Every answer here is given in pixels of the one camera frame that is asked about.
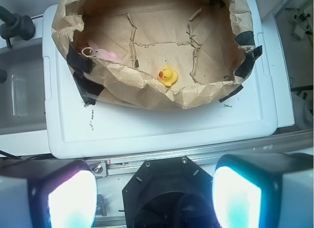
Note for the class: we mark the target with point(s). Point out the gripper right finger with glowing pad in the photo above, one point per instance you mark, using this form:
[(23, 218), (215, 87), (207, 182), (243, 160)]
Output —
[(272, 190)]

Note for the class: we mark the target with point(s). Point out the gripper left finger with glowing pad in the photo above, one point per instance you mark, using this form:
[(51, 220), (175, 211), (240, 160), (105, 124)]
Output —
[(47, 194)]

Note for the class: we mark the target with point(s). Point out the yellow rubber duck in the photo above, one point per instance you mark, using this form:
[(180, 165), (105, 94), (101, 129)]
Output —
[(167, 76)]

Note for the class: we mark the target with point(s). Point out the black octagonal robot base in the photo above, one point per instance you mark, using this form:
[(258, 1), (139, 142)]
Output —
[(169, 193)]

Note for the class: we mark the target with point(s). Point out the white plastic lid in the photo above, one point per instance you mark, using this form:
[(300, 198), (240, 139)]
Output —
[(78, 130)]

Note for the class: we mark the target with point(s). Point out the clear plastic bin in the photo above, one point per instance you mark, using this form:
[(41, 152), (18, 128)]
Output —
[(22, 94)]

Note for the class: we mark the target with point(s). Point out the pink plush bunny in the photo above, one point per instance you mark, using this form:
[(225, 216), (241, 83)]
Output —
[(102, 53)]

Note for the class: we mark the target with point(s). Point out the black clamp knob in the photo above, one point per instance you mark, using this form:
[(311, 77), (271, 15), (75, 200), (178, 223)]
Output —
[(15, 25)]

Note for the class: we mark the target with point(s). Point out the aluminium extrusion rail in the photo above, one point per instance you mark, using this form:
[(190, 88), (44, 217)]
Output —
[(208, 154)]

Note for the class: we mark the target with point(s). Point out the metal corner bracket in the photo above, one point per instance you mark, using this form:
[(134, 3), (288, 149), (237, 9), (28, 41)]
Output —
[(99, 169)]

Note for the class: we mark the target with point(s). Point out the brown paper bag enclosure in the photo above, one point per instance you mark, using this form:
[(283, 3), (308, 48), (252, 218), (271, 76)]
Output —
[(209, 43)]

